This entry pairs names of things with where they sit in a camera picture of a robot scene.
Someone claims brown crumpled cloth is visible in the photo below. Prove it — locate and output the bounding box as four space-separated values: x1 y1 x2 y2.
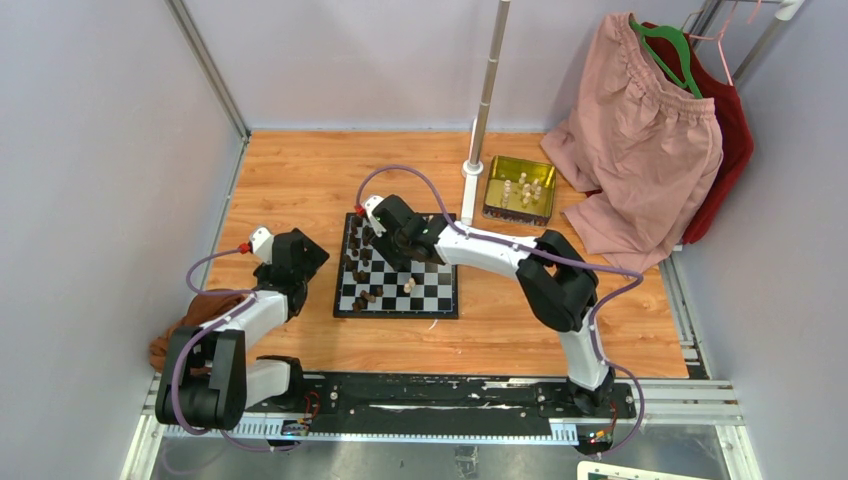
148 289 246 373

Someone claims yellow metal tin tray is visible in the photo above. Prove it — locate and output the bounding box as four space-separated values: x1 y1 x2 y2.
482 155 557 227

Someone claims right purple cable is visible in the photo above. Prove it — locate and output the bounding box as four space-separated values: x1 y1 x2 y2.
354 164 647 457

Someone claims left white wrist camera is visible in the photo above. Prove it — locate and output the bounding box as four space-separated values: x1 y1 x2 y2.
238 226 274 264

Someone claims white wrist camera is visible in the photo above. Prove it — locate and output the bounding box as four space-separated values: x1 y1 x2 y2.
238 226 274 264
355 195 386 237

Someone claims pink hanging garment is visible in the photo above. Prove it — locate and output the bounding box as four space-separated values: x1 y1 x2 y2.
540 13 723 272

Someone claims black white chess board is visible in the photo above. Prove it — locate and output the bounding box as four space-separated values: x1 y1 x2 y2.
333 213 459 320

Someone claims silver rack pole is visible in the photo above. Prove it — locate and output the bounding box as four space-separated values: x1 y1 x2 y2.
462 0 511 179

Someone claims green clothes hanger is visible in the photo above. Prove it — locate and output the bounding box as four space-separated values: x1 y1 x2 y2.
629 18 704 101

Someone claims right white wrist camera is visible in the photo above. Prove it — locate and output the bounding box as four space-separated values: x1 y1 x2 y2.
355 195 386 237

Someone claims pink wire hanger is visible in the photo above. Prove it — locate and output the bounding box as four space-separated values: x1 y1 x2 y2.
683 0 742 86

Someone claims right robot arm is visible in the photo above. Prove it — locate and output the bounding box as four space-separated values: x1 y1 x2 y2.
356 195 615 418

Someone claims light chess piece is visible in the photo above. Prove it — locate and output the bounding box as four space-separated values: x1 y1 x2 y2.
403 277 416 294

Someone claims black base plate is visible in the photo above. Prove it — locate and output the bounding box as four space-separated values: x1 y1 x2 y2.
248 372 637 440

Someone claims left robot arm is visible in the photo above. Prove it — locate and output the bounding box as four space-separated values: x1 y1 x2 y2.
154 227 329 435

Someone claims red hanging garment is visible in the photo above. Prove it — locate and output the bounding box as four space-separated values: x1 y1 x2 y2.
682 48 754 244

